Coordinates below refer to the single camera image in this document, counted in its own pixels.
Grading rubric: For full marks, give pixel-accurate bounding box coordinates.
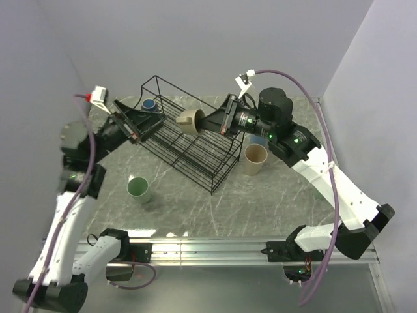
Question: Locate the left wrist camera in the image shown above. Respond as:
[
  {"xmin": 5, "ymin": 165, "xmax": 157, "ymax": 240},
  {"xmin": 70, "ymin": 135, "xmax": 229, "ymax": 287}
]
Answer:
[{"xmin": 86, "ymin": 85, "xmax": 111, "ymax": 115}]

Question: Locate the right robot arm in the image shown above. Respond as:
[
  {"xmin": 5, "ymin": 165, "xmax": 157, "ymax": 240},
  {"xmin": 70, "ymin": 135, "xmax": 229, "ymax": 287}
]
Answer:
[{"xmin": 195, "ymin": 87, "xmax": 395, "ymax": 260}]

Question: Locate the dark blue glazed mug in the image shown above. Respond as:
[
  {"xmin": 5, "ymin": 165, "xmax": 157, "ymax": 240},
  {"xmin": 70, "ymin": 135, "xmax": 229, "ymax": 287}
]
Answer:
[{"xmin": 141, "ymin": 98, "xmax": 159, "ymax": 113}]

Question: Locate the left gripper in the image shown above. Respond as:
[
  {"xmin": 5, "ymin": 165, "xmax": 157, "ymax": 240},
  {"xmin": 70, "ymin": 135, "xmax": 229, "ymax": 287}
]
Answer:
[{"xmin": 90, "ymin": 98, "xmax": 167, "ymax": 162}]

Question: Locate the beige ceramic mug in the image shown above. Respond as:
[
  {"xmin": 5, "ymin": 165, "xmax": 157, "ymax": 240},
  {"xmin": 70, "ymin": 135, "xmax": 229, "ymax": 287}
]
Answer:
[{"xmin": 175, "ymin": 109, "xmax": 205, "ymax": 136}]

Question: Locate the beige plastic tumbler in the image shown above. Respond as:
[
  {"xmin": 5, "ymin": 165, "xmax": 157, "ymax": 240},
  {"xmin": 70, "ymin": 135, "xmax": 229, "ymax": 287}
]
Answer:
[{"xmin": 244, "ymin": 143, "xmax": 268, "ymax": 176}]

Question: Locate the black wire dish rack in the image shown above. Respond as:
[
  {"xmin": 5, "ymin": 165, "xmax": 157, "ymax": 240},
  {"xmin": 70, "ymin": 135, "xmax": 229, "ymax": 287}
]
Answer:
[{"xmin": 135, "ymin": 75, "xmax": 244, "ymax": 194}]

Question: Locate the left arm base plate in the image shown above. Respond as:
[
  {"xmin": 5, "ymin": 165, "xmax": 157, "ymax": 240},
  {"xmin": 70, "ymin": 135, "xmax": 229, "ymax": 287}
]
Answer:
[{"xmin": 114, "ymin": 243, "xmax": 152, "ymax": 263}]

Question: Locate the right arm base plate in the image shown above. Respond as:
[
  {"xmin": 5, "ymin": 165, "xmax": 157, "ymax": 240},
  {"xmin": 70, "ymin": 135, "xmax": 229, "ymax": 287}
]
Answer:
[{"xmin": 261, "ymin": 241, "xmax": 324, "ymax": 263}]

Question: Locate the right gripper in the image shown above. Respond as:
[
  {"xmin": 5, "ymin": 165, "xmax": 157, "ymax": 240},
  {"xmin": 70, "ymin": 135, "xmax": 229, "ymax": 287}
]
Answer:
[{"xmin": 196, "ymin": 94, "xmax": 275, "ymax": 140}]

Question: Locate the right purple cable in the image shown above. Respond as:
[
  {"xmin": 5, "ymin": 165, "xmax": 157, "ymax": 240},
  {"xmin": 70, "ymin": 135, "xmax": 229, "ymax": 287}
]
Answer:
[{"xmin": 253, "ymin": 68, "xmax": 338, "ymax": 307}]

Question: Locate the blue plastic tumbler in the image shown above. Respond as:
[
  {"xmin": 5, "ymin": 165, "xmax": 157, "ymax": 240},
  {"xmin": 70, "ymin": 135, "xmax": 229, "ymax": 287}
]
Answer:
[{"xmin": 250, "ymin": 134, "xmax": 268, "ymax": 147}]

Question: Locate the aluminium mounting rail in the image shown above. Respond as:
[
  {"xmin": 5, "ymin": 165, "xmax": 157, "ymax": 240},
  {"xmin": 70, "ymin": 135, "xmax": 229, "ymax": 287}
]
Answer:
[{"xmin": 74, "ymin": 237, "xmax": 381, "ymax": 265}]

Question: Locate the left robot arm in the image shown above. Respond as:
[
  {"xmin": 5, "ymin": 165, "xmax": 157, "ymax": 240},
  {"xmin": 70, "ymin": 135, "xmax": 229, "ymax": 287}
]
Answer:
[{"xmin": 12, "ymin": 100, "xmax": 166, "ymax": 312}]

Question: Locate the green tumbler left side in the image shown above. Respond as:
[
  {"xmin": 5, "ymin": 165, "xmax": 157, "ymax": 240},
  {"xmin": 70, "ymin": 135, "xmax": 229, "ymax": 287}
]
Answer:
[{"xmin": 126, "ymin": 177, "xmax": 151, "ymax": 204}]

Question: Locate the aluminium side rail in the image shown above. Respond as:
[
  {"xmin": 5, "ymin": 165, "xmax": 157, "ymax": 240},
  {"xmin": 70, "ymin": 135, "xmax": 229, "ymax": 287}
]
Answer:
[{"xmin": 311, "ymin": 97, "xmax": 321, "ymax": 110}]

